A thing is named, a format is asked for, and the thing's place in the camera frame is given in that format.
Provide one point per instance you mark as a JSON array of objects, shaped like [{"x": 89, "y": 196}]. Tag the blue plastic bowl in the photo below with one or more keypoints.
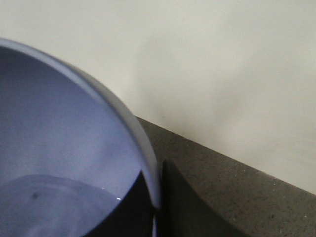
[{"x": 60, "y": 131}]

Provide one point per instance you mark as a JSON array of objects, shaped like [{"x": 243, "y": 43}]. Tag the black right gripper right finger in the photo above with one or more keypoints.
[{"x": 184, "y": 214}]

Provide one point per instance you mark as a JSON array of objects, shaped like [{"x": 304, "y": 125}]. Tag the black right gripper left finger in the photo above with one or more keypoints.
[{"x": 132, "y": 216}]

